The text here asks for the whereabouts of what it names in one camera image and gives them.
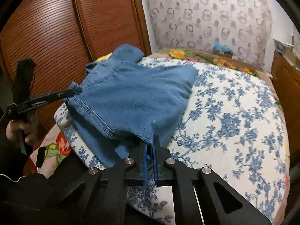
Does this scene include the blue denim jeans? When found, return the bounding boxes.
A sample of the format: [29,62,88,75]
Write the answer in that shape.
[65,44,198,168]

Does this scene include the person left hand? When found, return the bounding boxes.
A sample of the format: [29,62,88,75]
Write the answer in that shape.
[6,113,39,145]

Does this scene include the colourful floral bed blanket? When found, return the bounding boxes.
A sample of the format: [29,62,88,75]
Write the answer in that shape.
[23,48,291,193]

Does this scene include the blue floral white quilt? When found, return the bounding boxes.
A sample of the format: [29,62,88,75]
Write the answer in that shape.
[53,56,291,225]

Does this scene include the brown louvered wardrobe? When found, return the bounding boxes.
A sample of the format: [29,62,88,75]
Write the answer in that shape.
[0,0,152,132]

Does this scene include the yellow plush toy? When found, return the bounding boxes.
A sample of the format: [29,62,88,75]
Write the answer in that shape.
[96,53,112,62]

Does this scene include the cardboard box with blue bag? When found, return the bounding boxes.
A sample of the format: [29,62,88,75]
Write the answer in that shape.
[213,42,233,59]

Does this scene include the wooden sideboard cabinet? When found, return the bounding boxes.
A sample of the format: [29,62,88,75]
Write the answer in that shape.
[270,51,300,146]

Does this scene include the stack of newspapers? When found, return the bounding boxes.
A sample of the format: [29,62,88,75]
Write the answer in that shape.
[274,39,299,64]

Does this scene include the circle patterned sheer curtain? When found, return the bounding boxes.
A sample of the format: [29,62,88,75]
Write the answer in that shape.
[146,0,273,67]

